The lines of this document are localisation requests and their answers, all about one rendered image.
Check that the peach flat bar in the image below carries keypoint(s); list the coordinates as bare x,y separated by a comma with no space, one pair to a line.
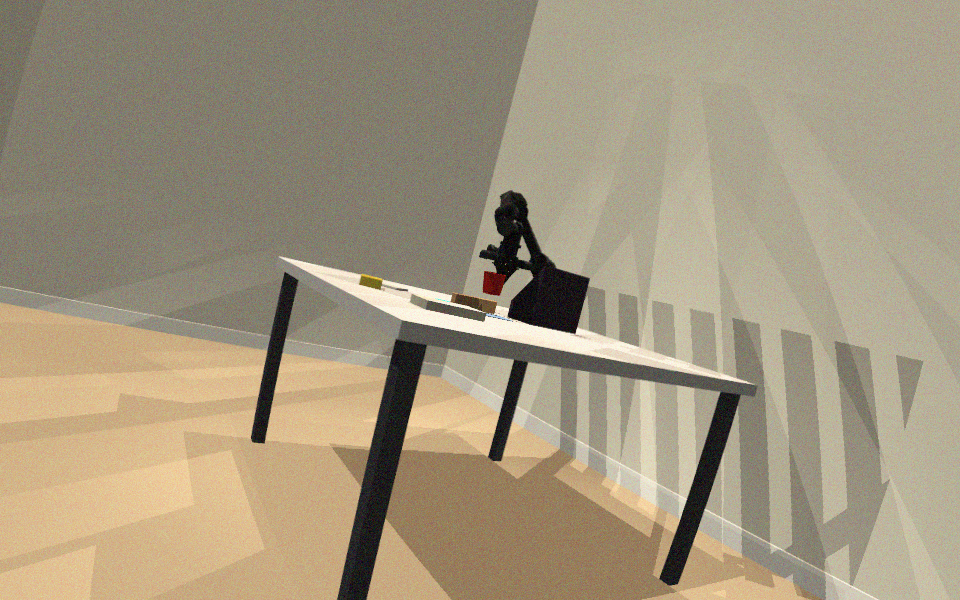
484,305

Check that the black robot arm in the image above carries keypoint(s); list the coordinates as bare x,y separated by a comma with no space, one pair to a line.
513,207

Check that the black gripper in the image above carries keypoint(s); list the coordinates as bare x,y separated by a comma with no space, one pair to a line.
509,250

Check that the yellow rectangular block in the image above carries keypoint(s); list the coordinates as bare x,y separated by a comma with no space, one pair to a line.
371,281

